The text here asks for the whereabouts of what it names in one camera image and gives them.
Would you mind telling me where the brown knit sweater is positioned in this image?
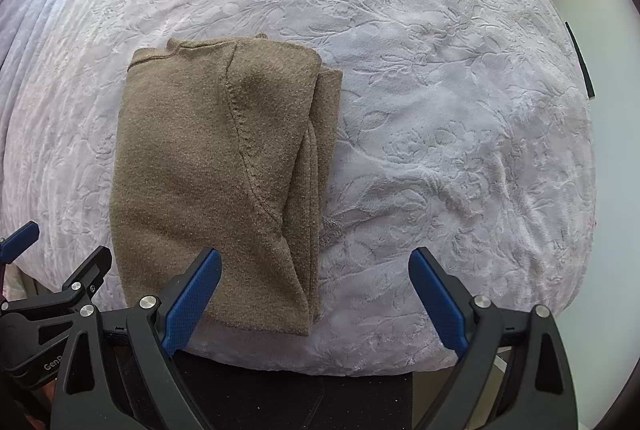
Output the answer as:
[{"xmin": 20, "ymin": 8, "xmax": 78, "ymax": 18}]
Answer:
[{"xmin": 109, "ymin": 34, "xmax": 343, "ymax": 337}]

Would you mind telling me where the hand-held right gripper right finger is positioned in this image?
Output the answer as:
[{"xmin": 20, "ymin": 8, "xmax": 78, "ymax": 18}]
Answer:
[{"xmin": 408, "ymin": 246, "xmax": 578, "ymax": 430}]

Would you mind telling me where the black strip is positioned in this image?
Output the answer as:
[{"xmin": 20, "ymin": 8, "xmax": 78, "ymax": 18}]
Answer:
[{"xmin": 565, "ymin": 22, "xmax": 597, "ymax": 99}]

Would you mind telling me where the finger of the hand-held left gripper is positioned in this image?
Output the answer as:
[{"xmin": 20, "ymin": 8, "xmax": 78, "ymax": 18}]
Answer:
[
  {"xmin": 0, "ymin": 221, "xmax": 41, "ymax": 265},
  {"xmin": 60, "ymin": 246, "xmax": 113, "ymax": 308}
]

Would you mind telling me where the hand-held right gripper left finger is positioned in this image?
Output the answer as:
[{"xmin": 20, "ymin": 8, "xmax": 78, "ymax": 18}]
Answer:
[{"xmin": 50, "ymin": 247, "xmax": 223, "ymax": 430}]

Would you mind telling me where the lavender embossed blanket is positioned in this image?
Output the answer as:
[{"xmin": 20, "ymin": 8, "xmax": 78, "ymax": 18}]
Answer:
[{"xmin": 0, "ymin": 0, "xmax": 601, "ymax": 378}]

